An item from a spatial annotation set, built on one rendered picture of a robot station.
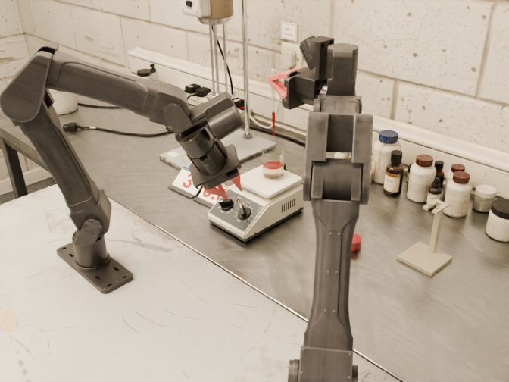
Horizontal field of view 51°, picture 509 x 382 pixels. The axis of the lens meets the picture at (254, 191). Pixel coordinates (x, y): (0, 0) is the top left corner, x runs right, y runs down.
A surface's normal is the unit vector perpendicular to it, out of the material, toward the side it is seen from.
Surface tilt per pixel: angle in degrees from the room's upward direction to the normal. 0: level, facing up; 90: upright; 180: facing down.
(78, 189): 81
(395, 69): 90
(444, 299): 0
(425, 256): 0
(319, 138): 52
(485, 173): 90
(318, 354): 46
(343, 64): 90
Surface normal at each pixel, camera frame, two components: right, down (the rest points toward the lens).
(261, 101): -0.72, 0.35
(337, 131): -0.15, 0.29
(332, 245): -0.13, -0.25
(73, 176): 0.21, 0.44
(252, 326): -0.02, -0.88
